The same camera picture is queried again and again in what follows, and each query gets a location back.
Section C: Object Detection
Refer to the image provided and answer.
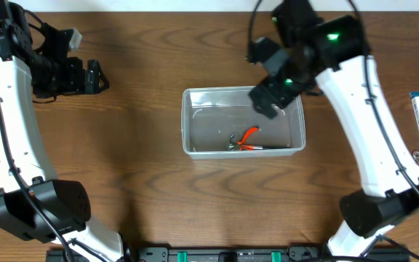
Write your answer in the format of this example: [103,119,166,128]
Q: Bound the red-handled cutting pliers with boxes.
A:
[235,126,263,151]

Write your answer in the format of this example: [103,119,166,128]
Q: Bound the clear plastic storage container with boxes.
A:
[181,86,306,160]

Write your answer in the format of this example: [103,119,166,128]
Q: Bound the small black-handled claw hammer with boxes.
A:
[226,135,287,151]

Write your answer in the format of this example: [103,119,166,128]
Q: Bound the silver combination wrench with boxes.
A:
[412,151,419,164]

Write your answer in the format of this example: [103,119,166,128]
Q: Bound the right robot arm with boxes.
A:
[247,1,419,261]

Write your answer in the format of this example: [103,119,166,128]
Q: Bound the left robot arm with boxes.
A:
[0,1,131,261]

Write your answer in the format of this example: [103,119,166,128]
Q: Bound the left black cable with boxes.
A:
[0,61,79,262]

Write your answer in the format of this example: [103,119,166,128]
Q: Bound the black cable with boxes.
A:
[245,0,419,262]
[0,61,79,262]

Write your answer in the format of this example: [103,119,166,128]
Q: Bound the right black cable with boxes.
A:
[245,0,419,262]

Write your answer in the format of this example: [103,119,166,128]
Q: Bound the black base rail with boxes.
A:
[45,246,410,262]

